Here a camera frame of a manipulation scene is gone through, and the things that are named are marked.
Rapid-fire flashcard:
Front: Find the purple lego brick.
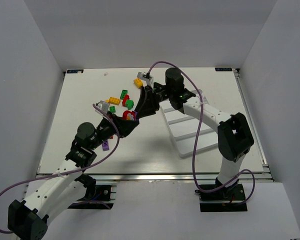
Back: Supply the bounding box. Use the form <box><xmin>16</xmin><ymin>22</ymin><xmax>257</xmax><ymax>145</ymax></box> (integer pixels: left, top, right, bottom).
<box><xmin>102</xmin><ymin>140</ymin><xmax>110</xmax><ymax>151</ymax></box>

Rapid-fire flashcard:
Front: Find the green rounded lego piece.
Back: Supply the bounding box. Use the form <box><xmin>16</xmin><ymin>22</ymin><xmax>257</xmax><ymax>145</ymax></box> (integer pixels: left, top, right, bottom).
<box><xmin>125</xmin><ymin>99</ymin><xmax>134</xmax><ymax>110</ymax></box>

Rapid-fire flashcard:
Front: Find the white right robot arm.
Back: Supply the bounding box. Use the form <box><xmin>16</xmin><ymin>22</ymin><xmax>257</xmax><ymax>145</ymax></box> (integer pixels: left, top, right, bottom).
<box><xmin>135</xmin><ymin>67</ymin><xmax>254</xmax><ymax>192</ymax></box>

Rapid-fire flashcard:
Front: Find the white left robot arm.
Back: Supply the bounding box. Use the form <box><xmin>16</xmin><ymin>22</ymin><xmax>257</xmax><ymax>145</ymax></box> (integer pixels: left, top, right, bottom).
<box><xmin>7</xmin><ymin>110</ymin><xmax>139</xmax><ymax>240</ymax></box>

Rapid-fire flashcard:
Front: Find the green square lego left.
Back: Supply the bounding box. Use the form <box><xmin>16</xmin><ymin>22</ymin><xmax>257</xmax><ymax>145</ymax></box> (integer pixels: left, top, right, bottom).
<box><xmin>109</xmin><ymin>106</ymin><xmax>116</xmax><ymax>113</ymax></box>

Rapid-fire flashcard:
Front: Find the yellow tall lego brick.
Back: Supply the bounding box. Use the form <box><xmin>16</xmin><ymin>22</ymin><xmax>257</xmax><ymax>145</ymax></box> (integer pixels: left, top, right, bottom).
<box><xmin>133</xmin><ymin>78</ymin><xmax>143</xmax><ymax>89</ymax></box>

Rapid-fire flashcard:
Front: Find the yellow long lego brick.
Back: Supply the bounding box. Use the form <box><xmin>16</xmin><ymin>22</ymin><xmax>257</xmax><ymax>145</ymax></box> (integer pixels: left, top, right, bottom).
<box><xmin>108</xmin><ymin>97</ymin><xmax>121</xmax><ymax>106</ymax></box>

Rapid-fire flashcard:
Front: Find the green long lego brick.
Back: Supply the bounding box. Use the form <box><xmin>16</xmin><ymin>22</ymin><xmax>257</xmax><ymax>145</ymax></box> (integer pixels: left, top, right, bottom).
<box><xmin>120</xmin><ymin>89</ymin><xmax>128</xmax><ymax>100</ymax></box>

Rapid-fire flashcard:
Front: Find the white divided tray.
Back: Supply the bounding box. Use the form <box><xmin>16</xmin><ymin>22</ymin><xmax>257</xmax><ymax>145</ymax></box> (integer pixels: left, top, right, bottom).
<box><xmin>160</xmin><ymin>100</ymin><xmax>218</xmax><ymax>158</ymax></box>

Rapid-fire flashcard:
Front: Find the blue label right corner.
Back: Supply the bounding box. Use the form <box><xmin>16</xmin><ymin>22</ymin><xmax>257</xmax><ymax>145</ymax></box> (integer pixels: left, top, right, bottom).
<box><xmin>214</xmin><ymin>67</ymin><xmax>233</xmax><ymax>72</ymax></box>

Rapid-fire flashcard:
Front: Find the blue label corner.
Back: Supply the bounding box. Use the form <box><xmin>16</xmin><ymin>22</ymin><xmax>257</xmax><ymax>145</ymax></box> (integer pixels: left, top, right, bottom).
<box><xmin>214</xmin><ymin>67</ymin><xmax>233</xmax><ymax>72</ymax></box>
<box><xmin>66</xmin><ymin>69</ymin><xmax>84</xmax><ymax>74</ymax></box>

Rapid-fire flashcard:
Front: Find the blue label left corner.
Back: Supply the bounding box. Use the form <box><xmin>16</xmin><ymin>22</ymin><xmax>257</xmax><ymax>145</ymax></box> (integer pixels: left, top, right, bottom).
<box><xmin>66</xmin><ymin>69</ymin><xmax>84</xmax><ymax>74</ymax></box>

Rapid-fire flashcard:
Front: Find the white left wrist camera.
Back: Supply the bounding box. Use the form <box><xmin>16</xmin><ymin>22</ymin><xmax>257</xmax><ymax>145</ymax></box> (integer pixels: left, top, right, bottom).
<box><xmin>92</xmin><ymin>100</ymin><xmax>110</xmax><ymax>116</ymax></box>

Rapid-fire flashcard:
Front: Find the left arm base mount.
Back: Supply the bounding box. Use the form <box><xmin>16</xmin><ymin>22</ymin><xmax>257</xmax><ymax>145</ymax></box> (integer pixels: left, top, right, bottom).
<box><xmin>68</xmin><ymin>174</ymin><xmax>116</xmax><ymax>210</ymax></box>

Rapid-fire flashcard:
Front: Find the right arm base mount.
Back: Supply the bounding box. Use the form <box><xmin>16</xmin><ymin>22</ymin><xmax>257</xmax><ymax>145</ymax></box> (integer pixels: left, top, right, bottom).
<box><xmin>194</xmin><ymin>180</ymin><xmax>248</xmax><ymax>213</ymax></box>

